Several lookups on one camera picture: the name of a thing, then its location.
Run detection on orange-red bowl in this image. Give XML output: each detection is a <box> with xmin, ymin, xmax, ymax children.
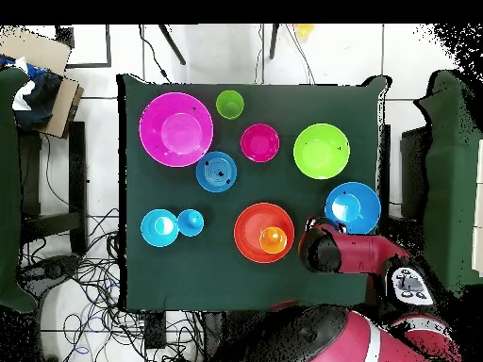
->
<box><xmin>233</xmin><ymin>202</ymin><xmax>296</xmax><ymax>264</ymax></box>

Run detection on orange cup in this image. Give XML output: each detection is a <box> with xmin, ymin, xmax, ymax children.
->
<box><xmin>258</xmin><ymin>225</ymin><xmax>289</xmax><ymax>255</ymax></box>

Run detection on large blue bowl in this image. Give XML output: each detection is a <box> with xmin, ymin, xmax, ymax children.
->
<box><xmin>324</xmin><ymin>181</ymin><xmax>382</xmax><ymax>236</ymax></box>

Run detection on blue flat-bottomed bowl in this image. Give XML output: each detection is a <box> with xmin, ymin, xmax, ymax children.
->
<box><xmin>194</xmin><ymin>150</ymin><xmax>238</xmax><ymax>194</ymax></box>

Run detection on blue cup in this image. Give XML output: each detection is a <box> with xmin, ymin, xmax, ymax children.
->
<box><xmin>176</xmin><ymin>208</ymin><xmax>206</xmax><ymax>238</ymax></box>

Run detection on small pink-red bowl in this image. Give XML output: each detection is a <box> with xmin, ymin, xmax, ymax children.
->
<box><xmin>240</xmin><ymin>123</ymin><xmax>281</xmax><ymax>164</ymax></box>

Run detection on dark green tablecloth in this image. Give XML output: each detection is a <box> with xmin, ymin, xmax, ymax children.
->
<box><xmin>116</xmin><ymin>73</ymin><xmax>391</xmax><ymax>314</ymax></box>

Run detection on green bowl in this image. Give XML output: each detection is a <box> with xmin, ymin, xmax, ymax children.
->
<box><xmin>292</xmin><ymin>123</ymin><xmax>351</xmax><ymax>180</ymax></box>

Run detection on small light blue ribbed bowl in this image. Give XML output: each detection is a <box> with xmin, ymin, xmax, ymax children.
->
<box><xmin>140</xmin><ymin>208</ymin><xmax>180</xmax><ymax>249</ymax></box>

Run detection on large pink bowl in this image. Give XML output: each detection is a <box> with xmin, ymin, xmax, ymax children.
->
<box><xmin>138</xmin><ymin>91</ymin><xmax>215</xmax><ymax>168</ymax></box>

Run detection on green cup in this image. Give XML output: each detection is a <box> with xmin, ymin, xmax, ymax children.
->
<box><xmin>215</xmin><ymin>89</ymin><xmax>245</xmax><ymax>121</ymax></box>

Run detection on black power brick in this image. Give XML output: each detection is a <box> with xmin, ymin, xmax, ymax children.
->
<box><xmin>143</xmin><ymin>312</ymin><xmax>168</xmax><ymax>351</ymax></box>

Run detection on black stand leg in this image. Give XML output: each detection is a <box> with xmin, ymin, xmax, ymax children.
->
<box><xmin>268</xmin><ymin>24</ymin><xmax>280</xmax><ymax>60</ymax></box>
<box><xmin>157</xmin><ymin>24</ymin><xmax>187</xmax><ymax>66</ymax></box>

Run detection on black box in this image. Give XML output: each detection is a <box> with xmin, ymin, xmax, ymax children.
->
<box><xmin>399</xmin><ymin>125</ymin><xmax>429</xmax><ymax>220</ymax></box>

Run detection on yellow object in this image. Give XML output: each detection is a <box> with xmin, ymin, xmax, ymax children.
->
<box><xmin>293</xmin><ymin>24</ymin><xmax>315</xmax><ymax>41</ymax></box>

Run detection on green-clothed side table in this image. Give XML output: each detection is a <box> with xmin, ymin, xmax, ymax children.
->
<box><xmin>0</xmin><ymin>66</ymin><xmax>39</xmax><ymax>314</ymax></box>
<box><xmin>410</xmin><ymin>69</ymin><xmax>483</xmax><ymax>299</ymax></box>

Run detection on dark clothing bundle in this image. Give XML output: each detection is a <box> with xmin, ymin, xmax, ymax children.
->
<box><xmin>10</xmin><ymin>56</ymin><xmax>64</xmax><ymax>131</ymax></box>

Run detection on white panel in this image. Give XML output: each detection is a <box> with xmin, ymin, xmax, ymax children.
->
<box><xmin>471</xmin><ymin>138</ymin><xmax>483</xmax><ymax>278</ymax></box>

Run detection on cardboard box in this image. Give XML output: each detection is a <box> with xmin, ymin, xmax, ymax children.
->
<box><xmin>0</xmin><ymin>25</ymin><xmax>85</xmax><ymax>140</ymax></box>

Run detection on tangle of black cables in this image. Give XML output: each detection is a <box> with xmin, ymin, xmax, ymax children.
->
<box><xmin>18</xmin><ymin>206</ymin><xmax>212</xmax><ymax>362</ymax></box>

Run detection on black cable with plug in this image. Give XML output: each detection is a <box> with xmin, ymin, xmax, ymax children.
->
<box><xmin>138</xmin><ymin>24</ymin><xmax>174</xmax><ymax>84</ymax></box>

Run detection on black stool frame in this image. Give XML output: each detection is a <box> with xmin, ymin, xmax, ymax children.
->
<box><xmin>18</xmin><ymin>120</ymin><xmax>89</xmax><ymax>255</ymax></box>

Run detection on black pedestal foot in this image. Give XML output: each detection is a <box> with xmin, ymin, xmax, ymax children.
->
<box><xmin>18</xmin><ymin>254</ymin><xmax>82</xmax><ymax>291</ymax></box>

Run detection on black floor frame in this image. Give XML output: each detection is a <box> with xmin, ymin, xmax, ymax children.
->
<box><xmin>55</xmin><ymin>24</ymin><xmax>113</xmax><ymax>70</ymax></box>

